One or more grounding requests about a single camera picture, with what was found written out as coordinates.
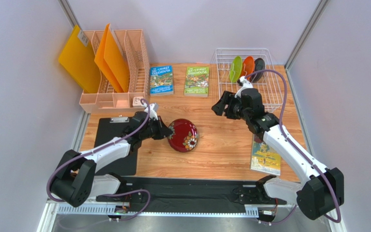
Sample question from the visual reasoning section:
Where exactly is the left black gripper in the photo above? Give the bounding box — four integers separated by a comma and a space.
140, 116, 173, 140

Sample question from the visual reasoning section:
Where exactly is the red floral plate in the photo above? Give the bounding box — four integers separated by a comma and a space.
168, 118, 199, 153

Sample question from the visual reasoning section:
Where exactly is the green plate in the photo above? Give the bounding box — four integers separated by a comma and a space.
229, 56, 243, 83

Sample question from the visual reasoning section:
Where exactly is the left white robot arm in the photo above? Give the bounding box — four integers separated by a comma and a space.
46, 111, 173, 207

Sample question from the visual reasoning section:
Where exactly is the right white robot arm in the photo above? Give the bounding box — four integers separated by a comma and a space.
212, 88, 344, 220

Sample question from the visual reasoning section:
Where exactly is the green treehouse book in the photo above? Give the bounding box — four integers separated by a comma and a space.
184, 66, 210, 97

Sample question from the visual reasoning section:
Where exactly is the orange plate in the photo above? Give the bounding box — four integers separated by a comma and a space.
240, 56, 255, 77

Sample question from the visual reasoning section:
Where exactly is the blue treehouse book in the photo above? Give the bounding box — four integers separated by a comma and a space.
150, 65, 174, 96

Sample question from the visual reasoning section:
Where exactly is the black clipboard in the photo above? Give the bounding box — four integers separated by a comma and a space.
94, 118, 138, 176

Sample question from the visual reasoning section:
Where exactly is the dark brown plate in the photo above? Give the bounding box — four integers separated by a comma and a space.
251, 58, 265, 83

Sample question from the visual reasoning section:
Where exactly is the black base mat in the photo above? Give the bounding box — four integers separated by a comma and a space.
96, 177, 287, 213

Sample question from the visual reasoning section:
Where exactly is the yellow illustrated book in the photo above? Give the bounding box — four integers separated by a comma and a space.
250, 135, 282, 176

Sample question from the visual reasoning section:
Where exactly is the orange folder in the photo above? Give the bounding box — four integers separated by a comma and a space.
94, 23, 130, 93

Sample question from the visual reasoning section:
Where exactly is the pink plastic file organizer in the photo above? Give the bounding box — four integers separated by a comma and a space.
80, 29, 150, 114

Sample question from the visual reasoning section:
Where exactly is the yellow folder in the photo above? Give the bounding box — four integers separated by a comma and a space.
58, 25, 101, 94

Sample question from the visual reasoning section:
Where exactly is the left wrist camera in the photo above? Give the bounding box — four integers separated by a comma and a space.
147, 103, 159, 120

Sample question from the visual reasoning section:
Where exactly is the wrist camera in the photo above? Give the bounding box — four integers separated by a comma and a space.
147, 103, 159, 120
234, 76, 253, 98

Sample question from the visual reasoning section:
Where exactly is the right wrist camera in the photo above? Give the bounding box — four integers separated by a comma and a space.
234, 76, 253, 98

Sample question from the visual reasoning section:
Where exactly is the white wire dish rack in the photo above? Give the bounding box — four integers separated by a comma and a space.
212, 48, 283, 112

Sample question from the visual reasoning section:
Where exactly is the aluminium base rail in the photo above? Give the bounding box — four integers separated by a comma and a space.
38, 192, 346, 232

